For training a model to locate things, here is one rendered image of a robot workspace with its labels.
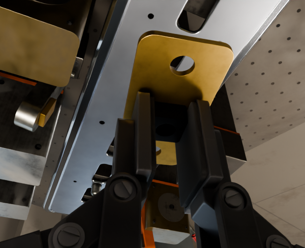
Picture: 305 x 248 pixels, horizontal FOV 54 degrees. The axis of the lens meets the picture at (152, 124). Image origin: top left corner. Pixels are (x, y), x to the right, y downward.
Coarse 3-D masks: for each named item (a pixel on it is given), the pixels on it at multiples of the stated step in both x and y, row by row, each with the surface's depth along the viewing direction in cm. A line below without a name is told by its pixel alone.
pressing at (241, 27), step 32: (128, 0) 33; (160, 0) 33; (224, 0) 34; (256, 0) 34; (288, 0) 34; (128, 32) 36; (192, 32) 37; (224, 32) 37; (256, 32) 37; (96, 64) 40; (128, 64) 40; (192, 64) 40; (96, 96) 45; (96, 128) 50; (64, 160) 57; (96, 160) 57; (64, 192) 67
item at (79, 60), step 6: (90, 12) 49; (90, 18) 48; (84, 30) 45; (84, 36) 44; (84, 42) 43; (84, 48) 42; (78, 54) 41; (84, 54) 41; (78, 60) 41; (78, 66) 42; (78, 72) 42
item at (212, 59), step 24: (144, 48) 11; (168, 48) 11; (192, 48) 11; (216, 48) 11; (144, 72) 12; (168, 72) 12; (192, 72) 12; (216, 72) 12; (168, 96) 13; (192, 96) 13; (168, 120) 13; (168, 144) 16
